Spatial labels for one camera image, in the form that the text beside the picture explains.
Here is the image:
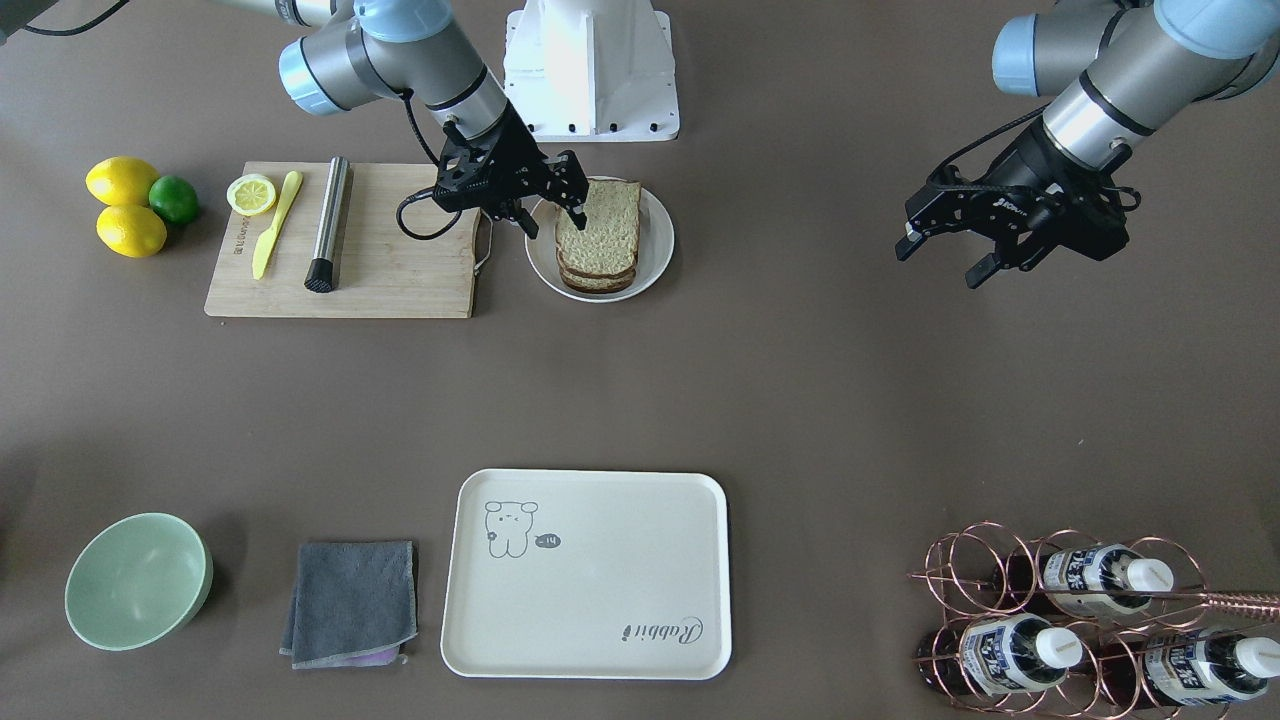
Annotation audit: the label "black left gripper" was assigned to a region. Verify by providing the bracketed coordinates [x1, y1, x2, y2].
[895, 122, 1140, 290]

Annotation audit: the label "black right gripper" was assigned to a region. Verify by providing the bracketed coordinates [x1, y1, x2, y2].
[431, 105, 590, 240]

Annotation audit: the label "bread slice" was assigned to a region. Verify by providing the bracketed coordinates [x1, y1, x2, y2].
[559, 266, 636, 293]
[556, 178, 643, 281]

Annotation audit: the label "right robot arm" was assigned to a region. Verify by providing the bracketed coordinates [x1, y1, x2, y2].
[242, 1, 589, 236]

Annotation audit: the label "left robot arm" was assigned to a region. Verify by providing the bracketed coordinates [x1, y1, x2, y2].
[895, 1, 1277, 288]

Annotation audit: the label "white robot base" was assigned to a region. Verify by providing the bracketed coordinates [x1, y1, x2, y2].
[503, 1, 681, 143]

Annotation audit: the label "cream rabbit tray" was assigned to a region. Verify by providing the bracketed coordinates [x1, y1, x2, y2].
[440, 469, 733, 682]

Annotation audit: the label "steel muddler black tip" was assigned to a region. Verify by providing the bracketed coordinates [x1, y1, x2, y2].
[303, 156, 353, 293]

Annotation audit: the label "yellow plastic knife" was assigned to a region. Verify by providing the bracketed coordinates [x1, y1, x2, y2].
[252, 170, 303, 281]

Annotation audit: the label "halved lemon slice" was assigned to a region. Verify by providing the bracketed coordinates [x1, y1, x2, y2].
[225, 173, 278, 217]

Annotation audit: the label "tea bottle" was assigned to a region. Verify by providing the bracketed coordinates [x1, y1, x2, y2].
[914, 612, 1084, 697]
[989, 544, 1174, 619]
[1098, 626, 1279, 710]

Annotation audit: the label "green lime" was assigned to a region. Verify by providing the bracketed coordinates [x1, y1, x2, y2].
[148, 176, 200, 225]

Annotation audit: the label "yellow lemon near bowl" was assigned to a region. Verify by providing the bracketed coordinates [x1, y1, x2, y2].
[96, 204, 168, 258]

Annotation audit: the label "yellow lemon near edge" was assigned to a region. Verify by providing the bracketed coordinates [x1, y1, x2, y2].
[84, 156, 160, 206]

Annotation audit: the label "grey folded cloth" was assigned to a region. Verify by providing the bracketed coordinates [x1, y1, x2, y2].
[279, 539, 419, 670]

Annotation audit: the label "green ceramic bowl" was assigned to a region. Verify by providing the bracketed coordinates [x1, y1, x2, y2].
[64, 512, 214, 652]

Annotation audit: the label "copper wire bottle rack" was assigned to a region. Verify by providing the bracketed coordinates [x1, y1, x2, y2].
[913, 521, 1277, 719]

